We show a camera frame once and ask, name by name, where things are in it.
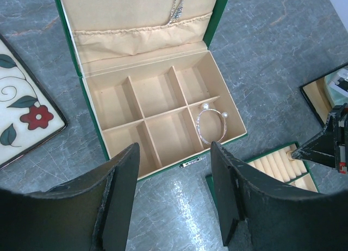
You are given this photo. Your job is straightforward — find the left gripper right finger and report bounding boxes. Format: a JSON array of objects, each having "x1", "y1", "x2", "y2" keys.
[{"x1": 210, "y1": 142, "x2": 347, "y2": 250}]

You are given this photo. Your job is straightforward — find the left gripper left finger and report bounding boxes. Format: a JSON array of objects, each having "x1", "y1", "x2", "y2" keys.
[{"x1": 1, "y1": 143, "x2": 140, "y2": 250}]

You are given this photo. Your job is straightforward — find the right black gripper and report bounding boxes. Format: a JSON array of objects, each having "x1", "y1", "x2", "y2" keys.
[{"x1": 291, "y1": 103, "x2": 347, "y2": 174}]

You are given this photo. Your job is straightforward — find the green jewelry tray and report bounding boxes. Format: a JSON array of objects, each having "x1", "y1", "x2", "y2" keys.
[{"x1": 205, "y1": 141, "x2": 320, "y2": 208}]

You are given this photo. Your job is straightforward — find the silver bangle bracelet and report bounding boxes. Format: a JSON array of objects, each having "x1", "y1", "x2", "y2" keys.
[{"x1": 196, "y1": 102, "x2": 229, "y2": 144}]

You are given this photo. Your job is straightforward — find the green jewelry box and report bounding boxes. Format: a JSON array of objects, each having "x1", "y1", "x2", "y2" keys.
[{"x1": 55, "y1": 0, "x2": 247, "y2": 180}]

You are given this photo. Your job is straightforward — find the floral square ceramic plate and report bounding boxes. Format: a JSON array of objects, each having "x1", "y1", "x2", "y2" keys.
[{"x1": 1, "y1": 36, "x2": 67, "y2": 168}]

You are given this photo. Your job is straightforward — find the black wire shelf rack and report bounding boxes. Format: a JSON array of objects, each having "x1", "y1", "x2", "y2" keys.
[{"x1": 300, "y1": 63, "x2": 347, "y2": 127}]

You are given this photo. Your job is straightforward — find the silver necklace in lid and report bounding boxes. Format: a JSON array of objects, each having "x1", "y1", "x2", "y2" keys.
[{"x1": 166, "y1": 0, "x2": 187, "y2": 26}]

